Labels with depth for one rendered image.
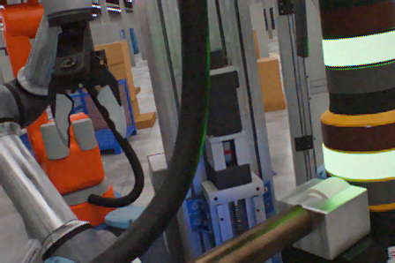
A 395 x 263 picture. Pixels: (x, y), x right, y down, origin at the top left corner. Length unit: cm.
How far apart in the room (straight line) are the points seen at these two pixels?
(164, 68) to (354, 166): 88
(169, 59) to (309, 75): 111
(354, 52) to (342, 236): 8
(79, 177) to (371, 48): 399
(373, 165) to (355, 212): 2
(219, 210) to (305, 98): 113
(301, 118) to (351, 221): 192
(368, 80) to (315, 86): 191
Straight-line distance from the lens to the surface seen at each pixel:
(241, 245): 17
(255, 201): 109
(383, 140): 21
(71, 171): 412
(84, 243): 90
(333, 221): 19
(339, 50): 21
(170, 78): 107
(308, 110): 211
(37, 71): 104
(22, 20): 414
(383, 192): 22
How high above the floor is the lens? 163
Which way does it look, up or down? 13 degrees down
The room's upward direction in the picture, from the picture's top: 10 degrees counter-clockwise
